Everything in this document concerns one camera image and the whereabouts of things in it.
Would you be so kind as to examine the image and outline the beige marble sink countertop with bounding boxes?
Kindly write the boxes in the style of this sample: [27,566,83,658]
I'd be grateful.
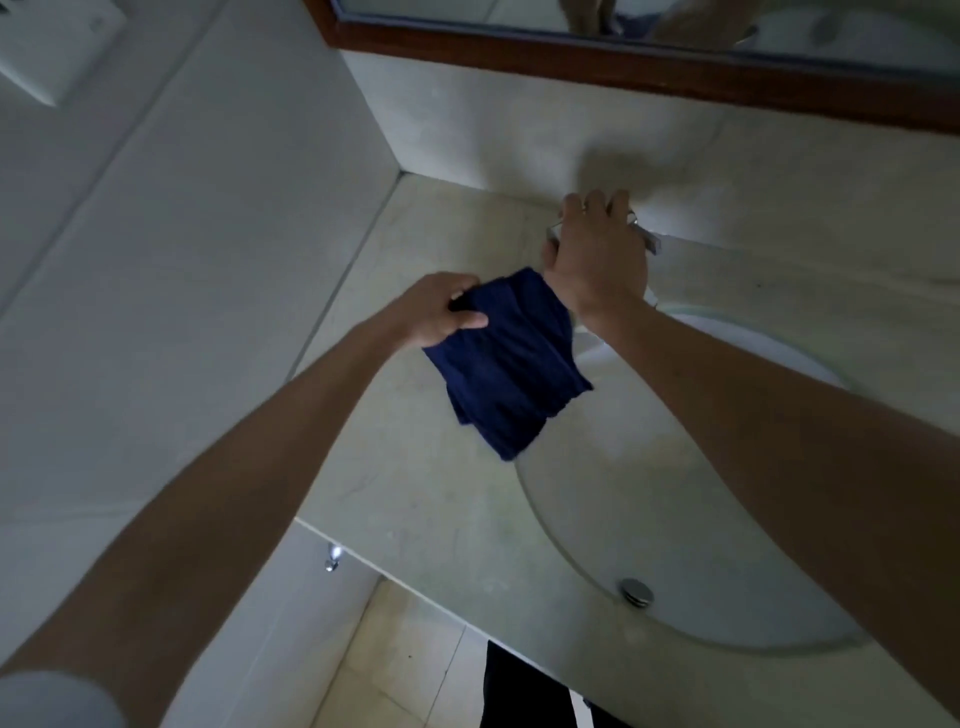
[288,172,960,728]

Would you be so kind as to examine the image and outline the black trousers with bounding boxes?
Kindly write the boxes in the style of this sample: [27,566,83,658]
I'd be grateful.
[479,639,631,728]

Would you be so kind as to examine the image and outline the person's right hand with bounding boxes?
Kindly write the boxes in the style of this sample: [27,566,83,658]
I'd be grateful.
[541,188,654,331]

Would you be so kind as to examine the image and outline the person's left hand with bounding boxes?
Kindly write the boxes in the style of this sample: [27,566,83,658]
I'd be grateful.
[374,271,490,354]

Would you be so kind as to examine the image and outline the wood framed wall mirror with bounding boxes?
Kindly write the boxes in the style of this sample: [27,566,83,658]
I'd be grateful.
[303,0,960,136]

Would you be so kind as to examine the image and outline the person's right forearm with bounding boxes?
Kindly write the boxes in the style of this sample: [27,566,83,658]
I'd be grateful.
[584,296,960,714]

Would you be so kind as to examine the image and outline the white wall socket plate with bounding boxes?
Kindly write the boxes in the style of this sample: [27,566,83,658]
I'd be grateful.
[0,0,129,108]

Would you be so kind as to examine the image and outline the white printed t-shirt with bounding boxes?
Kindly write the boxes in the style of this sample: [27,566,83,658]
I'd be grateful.
[0,669,129,728]

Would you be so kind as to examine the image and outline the person's left forearm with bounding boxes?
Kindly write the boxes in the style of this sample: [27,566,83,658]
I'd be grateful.
[0,322,421,728]

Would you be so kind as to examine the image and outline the white oval sink basin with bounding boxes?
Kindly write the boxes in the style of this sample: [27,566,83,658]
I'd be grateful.
[513,303,875,658]

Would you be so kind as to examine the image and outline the chrome square faucet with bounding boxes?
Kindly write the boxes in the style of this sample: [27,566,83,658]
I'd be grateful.
[545,213,665,309]

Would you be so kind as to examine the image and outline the dark blue cleaning cloth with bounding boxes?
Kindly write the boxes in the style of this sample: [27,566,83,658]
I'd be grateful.
[421,267,594,463]

